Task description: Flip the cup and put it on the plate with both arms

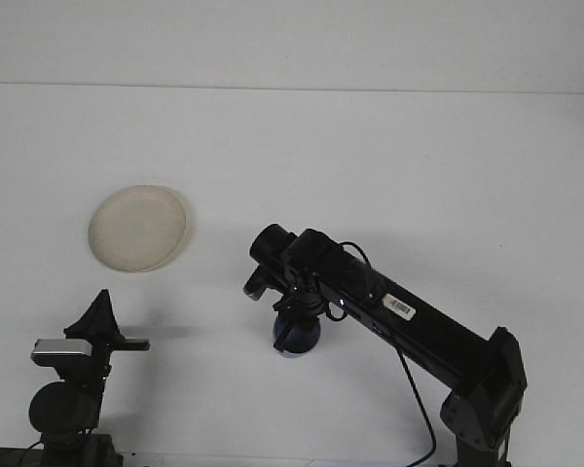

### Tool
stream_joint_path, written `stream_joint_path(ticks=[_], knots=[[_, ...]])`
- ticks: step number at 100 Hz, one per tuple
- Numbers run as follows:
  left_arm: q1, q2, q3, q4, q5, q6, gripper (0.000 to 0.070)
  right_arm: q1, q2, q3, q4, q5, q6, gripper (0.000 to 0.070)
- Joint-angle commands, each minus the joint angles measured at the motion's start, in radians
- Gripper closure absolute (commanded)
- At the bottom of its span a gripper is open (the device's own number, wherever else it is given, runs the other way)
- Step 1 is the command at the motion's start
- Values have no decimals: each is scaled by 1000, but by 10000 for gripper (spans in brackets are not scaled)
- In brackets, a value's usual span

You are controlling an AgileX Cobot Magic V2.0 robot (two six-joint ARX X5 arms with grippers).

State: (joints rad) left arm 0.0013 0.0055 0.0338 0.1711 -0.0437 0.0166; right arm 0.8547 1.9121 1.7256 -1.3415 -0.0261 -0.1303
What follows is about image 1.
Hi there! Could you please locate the pale blue cup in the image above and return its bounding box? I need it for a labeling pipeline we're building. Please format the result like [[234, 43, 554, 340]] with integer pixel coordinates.
[[272, 313, 322, 361]]

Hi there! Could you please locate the pale round plate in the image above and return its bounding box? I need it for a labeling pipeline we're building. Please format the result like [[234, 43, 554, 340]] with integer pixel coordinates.
[[87, 183, 196, 274]]

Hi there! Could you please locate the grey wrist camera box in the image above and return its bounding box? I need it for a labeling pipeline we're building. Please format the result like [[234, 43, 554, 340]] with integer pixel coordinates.
[[242, 269, 270, 303], [30, 339, 93, 366]]

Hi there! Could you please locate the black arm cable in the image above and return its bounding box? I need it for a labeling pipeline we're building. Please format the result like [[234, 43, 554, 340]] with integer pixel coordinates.
[[323, 240, 439, 467], [21, 439, 48, 466]]

